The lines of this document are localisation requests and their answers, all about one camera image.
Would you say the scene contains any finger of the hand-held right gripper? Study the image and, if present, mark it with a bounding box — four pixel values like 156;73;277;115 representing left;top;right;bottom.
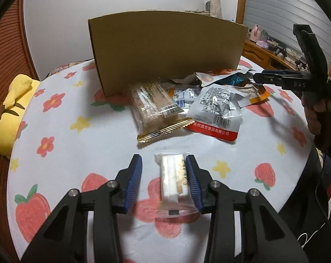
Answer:
254;75;282;88
261;70;306;79

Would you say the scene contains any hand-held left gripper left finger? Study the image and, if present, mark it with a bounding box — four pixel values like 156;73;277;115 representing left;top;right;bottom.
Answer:
19;154;142;263

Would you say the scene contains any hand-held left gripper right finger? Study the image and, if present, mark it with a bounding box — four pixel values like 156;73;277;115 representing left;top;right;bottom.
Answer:
184;155;310;263

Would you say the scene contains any white wafer snack packet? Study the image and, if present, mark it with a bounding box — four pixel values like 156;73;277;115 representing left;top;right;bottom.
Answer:
154;152;200;217

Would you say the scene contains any teal foil packet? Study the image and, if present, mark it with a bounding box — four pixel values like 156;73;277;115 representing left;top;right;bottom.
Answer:
226;73;254;87

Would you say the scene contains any silver packet with red band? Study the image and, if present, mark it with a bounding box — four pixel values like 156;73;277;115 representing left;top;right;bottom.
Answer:
183;86;243;142

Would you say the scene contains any brown cracker packet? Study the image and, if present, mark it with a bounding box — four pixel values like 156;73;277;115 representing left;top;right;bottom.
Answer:
128;81;195;143

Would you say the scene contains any cardboard box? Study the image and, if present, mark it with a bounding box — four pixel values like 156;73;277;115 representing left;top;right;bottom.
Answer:
88;10;249;98

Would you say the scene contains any person's right hand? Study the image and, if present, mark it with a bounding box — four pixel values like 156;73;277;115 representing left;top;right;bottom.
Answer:
305;104;331;140

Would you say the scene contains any orange snack packet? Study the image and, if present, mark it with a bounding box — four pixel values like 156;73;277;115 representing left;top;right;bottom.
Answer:
241;84;271;107

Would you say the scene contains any wooden dresser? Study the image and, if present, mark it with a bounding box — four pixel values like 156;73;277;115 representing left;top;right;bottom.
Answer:
242;40;306;73

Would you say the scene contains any pink item on dresser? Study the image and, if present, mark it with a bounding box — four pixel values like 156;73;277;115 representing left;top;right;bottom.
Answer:
248;25;263;43

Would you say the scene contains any white packet with orange circle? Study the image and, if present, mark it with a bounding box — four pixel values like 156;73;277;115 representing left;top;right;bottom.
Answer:
194;71;237;89

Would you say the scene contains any window blind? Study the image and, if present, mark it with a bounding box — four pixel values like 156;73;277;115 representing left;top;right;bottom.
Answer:
242;0;331;80

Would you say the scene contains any strawberry flower printed cloth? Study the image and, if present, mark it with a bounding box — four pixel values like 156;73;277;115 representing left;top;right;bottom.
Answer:
6;55;315;263

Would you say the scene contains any small blue white packet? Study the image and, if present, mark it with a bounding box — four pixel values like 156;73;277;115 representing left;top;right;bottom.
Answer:
168;87;201;113

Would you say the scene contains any person's dark clothing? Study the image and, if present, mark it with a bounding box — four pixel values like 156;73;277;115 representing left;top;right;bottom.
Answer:
275;141;331;263

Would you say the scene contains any floral bed blanket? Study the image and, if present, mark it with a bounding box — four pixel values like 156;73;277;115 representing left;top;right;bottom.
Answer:
48;60;86;75

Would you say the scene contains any yellow plush toy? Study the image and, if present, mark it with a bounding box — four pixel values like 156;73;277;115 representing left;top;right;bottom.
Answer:
0;74;41;159

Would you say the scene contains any wooden louvered wardrobe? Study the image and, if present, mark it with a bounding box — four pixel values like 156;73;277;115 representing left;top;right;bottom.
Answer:
0;0;41;88

